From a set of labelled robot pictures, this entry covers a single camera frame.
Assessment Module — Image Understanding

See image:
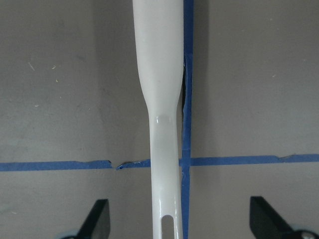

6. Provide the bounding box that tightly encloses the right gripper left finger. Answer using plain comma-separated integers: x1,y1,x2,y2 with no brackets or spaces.
77,199,110,239

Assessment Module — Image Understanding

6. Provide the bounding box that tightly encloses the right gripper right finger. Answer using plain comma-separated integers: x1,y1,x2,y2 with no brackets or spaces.
250,196,319,239

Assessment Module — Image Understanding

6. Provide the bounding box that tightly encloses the beige hand brush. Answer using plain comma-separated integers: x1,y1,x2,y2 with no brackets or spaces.
133,0,184,239

